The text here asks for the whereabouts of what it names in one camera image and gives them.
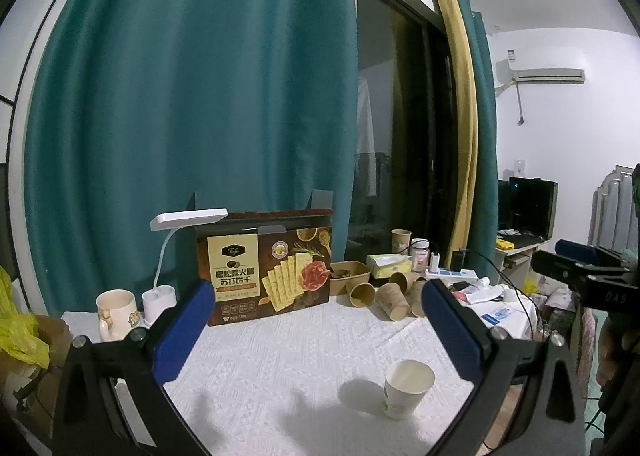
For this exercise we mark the white desk lamp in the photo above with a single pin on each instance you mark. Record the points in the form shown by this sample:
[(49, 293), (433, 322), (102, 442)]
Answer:
[(172, 256)]

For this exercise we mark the brown cracker box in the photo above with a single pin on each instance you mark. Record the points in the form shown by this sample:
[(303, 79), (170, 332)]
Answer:
[(270, 268)]

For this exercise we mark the blue and white packet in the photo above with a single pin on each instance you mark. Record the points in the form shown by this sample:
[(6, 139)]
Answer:
[(498, 316)]

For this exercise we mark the narrow teal curtain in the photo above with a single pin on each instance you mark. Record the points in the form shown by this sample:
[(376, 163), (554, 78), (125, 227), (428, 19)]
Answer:
[(484, 126)]

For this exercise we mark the small glass jar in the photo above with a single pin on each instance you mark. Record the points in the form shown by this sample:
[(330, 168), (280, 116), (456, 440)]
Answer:
[(419, 254)]

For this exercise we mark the black computer monitor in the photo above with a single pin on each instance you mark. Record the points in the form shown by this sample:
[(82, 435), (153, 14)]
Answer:
[(532, 208)]

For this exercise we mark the white power strip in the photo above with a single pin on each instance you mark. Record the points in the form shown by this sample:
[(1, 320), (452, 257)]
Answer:
[(452, 274)]

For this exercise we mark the white wall socket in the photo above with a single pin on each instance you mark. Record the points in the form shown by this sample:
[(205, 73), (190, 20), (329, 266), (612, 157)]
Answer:
[(520, 169)]

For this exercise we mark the white air conditioner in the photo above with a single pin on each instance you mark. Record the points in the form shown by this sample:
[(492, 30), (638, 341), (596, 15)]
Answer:
[(542, 67)]

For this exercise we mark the wide teal curtain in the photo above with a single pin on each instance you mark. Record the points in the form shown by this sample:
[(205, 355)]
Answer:
[(190, 101)]

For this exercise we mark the yellow plastic bag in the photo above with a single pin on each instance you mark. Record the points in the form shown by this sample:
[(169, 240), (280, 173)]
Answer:
[(20, 333)]

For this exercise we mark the cream ceramic mug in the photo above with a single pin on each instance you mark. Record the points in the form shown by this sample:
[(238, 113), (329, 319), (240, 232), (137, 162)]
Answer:
[(115, 312)]

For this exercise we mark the white tube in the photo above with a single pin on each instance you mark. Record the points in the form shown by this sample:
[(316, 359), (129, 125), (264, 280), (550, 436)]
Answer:
[(481, 291)]

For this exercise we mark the white patterned tablecloth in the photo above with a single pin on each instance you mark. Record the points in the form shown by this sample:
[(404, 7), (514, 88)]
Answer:
[(300, 376)]

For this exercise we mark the black power adapter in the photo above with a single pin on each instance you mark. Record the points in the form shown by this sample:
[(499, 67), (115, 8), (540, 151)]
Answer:
[(460, 259)]

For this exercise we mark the white paper cup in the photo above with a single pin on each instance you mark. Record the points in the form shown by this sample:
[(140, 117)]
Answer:
[(406, 390)]

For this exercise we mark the brown paper cup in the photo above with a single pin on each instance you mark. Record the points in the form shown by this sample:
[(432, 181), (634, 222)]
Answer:
[(362, 294), (401, 278), (401, 241), (417, 295), (392, 302)]

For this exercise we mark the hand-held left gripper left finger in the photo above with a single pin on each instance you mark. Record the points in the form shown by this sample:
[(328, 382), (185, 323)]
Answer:
[(184, 333)]

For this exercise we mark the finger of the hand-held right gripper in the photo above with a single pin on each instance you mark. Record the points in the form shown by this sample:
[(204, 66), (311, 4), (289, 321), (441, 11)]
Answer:
[(575, 250), (555, 266)]

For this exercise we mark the brown cardboard box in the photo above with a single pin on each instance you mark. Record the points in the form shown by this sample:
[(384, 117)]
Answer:
[(37, 371)]

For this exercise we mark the brown paper bowl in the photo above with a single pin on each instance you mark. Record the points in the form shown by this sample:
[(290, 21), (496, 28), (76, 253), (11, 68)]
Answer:
[(349, 275)]

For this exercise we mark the grey folding screen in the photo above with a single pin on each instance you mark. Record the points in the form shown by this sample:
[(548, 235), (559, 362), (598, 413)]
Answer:
[(612, 211)]

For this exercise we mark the yellow curtain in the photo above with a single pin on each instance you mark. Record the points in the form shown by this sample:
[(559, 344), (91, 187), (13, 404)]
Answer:
[(462, 111)]

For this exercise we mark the yellow tissue box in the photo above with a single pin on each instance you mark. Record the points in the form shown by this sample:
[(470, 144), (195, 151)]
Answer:
[(389, 265)]

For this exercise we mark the white computer desk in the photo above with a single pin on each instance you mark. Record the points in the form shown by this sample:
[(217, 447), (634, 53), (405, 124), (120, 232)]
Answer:
[(517, 252)]

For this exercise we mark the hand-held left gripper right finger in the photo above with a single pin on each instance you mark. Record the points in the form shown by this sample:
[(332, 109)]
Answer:
[(452, 333)]

